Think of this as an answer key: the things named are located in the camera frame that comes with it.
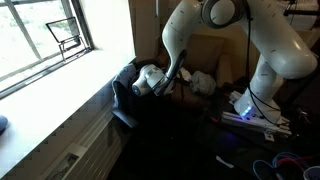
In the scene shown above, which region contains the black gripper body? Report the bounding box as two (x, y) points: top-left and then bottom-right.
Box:
(153, 73), (178, 98)

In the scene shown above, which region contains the black office chair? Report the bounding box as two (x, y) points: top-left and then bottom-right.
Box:
(111, 59), (175, 132)

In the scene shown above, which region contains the brown leather couch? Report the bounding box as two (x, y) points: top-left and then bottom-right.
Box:
(156, 31), (235, 111)

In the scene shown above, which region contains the crumpled white cloth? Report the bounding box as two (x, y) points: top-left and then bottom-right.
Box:
(179, 68), (193, 83)

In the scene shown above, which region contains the crumpled grey cloth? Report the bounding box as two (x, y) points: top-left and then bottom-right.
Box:
(189, 70), (217, 97)

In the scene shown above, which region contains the dark grey jacket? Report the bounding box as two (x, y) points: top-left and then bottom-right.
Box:
(111, 63), (138, 111)

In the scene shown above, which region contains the small white box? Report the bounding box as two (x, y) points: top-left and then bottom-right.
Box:
(229, 90), (243, 106)

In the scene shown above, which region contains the black robot table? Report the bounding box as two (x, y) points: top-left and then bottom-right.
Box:
(196, 99), (320, 180)

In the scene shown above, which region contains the white radiator heater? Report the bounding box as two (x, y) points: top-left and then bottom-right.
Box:
(39, 103), (124, 180)

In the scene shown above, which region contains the white tape strip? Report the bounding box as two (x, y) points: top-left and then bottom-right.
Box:
(215, 155), (235, 169)

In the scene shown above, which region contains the black framed glass stand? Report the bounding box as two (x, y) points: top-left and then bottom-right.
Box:
(45, 16), (84, 63)

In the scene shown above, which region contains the white bed mattress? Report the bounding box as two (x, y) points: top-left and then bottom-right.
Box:
(279, 0), (320, 31)

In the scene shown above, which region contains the black tripod stand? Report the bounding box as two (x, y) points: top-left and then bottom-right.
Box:
(283, 0), (320, 17)

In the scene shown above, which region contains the white plastic cup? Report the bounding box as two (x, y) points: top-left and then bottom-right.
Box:
(302, 165), (320, 180)

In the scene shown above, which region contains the aluminium robot base mount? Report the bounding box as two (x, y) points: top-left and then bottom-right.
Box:
(221, 110), (293, 143)

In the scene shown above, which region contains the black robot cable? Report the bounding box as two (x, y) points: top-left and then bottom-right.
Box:
(244, 2), (285, 127)

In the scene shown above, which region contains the dark window frame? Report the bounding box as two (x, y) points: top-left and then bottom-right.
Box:
(0, 0), (94, 100)

